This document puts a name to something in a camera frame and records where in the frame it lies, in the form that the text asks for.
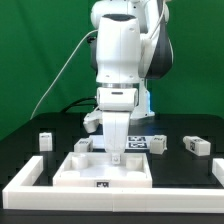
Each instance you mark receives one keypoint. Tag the white U-shaped boundary fence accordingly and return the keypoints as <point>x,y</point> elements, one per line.
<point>22,193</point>

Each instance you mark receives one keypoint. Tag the white square tabletop part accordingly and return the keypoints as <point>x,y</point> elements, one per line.
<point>95,169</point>

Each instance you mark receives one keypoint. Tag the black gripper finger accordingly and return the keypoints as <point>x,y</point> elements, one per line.
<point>115,158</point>

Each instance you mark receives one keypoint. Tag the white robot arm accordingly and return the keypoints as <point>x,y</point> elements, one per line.
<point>132,45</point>

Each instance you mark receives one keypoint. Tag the white sheet with fiducial markers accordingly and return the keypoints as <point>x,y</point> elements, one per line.
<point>133,142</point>

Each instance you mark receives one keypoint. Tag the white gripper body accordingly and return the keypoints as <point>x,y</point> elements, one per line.
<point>115,131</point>

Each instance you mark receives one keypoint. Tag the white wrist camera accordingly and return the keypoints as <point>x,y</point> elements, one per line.
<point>92,121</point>

